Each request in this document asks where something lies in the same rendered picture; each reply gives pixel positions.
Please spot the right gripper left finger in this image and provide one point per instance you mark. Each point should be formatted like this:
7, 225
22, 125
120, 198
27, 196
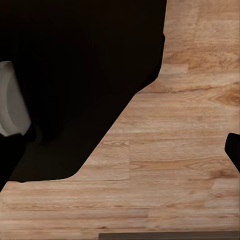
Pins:
12, 149

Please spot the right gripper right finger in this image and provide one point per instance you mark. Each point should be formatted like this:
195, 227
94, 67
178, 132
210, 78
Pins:
232, 149

